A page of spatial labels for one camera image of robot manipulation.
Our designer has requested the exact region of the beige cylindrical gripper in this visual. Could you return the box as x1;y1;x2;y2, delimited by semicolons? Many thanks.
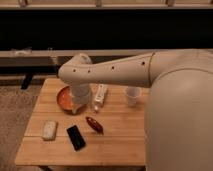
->
69;84;92;114

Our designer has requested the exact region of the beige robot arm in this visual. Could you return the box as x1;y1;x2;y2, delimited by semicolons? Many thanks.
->
59;49;213;171

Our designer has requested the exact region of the orange plate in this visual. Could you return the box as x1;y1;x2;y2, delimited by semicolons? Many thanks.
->
57;86;76;114

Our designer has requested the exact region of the white tube with cap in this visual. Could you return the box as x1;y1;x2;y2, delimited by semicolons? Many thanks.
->
93;84;108;112

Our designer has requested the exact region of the dark red oblong object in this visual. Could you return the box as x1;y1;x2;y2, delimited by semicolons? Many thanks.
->
86;117;103;133

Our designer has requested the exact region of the white rectangular sponge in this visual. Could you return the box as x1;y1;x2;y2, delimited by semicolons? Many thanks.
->
42;121;58;141

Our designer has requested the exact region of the black smartphone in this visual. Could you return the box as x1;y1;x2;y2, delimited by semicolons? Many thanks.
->
67;125;86;151

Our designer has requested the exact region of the wooden table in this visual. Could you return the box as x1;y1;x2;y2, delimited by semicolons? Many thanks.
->
15;78;148;166

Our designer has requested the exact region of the long grey bench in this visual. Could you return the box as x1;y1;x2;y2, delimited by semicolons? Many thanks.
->
0;49;213;90

